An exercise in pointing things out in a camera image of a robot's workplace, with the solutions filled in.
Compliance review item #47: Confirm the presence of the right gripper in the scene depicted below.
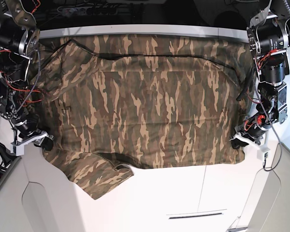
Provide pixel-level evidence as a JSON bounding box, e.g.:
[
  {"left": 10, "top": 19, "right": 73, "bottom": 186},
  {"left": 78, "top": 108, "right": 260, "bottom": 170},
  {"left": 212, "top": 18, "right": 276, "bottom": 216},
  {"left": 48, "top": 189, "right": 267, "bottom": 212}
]
[{"left": 11, "top": 115, "right": 54, "bottom": 151}]

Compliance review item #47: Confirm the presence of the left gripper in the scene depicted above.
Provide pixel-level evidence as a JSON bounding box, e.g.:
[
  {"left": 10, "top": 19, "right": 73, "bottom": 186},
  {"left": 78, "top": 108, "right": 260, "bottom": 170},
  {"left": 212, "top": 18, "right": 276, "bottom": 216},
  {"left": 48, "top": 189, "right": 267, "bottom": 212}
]
[{"left": 231, "top": 113, "right": 271, "bottom": 150}]

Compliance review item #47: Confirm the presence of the camouflage T-shirt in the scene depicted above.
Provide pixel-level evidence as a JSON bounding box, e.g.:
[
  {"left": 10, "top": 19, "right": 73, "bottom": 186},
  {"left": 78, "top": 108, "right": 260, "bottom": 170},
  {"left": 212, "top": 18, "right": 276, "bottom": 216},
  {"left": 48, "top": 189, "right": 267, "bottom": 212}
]
[{"left": 34, "top": 34, "right": 252, "bottom": 199}]

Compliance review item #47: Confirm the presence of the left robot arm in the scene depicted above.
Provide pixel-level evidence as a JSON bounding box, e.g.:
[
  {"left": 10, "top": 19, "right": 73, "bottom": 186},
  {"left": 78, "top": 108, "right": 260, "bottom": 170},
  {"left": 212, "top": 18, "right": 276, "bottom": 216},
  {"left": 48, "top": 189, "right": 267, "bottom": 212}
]
[{"left": 231, "top": 0, "right": 290, "bottom": 149}]

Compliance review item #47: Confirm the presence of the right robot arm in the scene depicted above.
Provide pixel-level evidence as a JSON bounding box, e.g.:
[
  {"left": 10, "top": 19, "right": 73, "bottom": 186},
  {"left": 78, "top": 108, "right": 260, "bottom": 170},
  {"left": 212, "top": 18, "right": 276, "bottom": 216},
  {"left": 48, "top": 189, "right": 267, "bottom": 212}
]
[{"left": 0, "top": 0, "right": 54, "bottom": 156}]

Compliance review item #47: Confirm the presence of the black power strip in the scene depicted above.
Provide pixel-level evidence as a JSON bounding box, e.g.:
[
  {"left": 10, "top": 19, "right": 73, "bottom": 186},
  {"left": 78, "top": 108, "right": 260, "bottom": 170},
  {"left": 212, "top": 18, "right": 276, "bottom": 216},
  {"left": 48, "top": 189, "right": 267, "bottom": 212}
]
[{"left": 57, "top": 5, "right": 117, "bottom": 17}]

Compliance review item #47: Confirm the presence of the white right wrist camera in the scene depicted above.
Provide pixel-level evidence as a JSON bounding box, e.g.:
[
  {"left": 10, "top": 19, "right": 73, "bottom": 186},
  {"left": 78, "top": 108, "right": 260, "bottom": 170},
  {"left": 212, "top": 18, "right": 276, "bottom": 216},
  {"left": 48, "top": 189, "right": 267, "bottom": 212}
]
[{"left": 11, "top": 143, "right": 25, "bottom": 156}]

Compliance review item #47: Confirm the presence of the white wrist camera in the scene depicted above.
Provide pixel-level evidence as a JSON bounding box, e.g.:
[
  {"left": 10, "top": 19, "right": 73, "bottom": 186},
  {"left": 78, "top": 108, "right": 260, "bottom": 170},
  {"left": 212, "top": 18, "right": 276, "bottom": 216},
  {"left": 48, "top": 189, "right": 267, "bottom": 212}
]
[
  {"left": 11, "top": 143, "right": 25, "bottom": 156},
  {"left": 257, "top": 145, "right": 270, "bottom": 161}
]

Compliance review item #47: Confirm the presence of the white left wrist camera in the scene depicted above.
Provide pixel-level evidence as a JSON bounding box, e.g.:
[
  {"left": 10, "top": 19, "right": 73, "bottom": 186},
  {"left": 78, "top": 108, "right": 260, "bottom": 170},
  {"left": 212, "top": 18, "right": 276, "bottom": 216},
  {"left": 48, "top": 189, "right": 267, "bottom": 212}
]
[{"left": 257, "top": 145, "right": 270, "bottom": 161}]

